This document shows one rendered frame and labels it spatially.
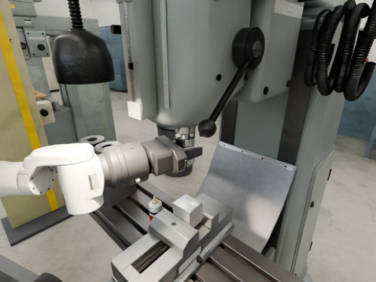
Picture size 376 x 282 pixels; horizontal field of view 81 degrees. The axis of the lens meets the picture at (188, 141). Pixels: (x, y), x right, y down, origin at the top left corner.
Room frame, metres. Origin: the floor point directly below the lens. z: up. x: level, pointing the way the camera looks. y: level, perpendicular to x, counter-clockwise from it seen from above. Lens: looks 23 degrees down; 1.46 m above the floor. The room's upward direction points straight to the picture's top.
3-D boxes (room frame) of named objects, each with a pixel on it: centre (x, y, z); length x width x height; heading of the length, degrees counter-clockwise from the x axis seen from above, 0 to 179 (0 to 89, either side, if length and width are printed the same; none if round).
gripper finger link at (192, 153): (0.45, -0.01, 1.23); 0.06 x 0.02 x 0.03; 123
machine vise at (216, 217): (0.45, 0.02, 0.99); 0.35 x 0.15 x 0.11; 139
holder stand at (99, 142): (0.74, 0.32, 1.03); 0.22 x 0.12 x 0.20; 53
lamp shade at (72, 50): (0.31, 0.14, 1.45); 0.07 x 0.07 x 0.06
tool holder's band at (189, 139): (0.48, 0.01, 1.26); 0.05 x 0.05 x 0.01
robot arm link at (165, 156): (0.43, 0.08, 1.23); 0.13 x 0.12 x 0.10; 33
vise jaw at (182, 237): (0.43, 0.04, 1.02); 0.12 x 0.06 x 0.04; 49
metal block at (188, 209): (0.47, 0.00, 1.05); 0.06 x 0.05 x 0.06; 49
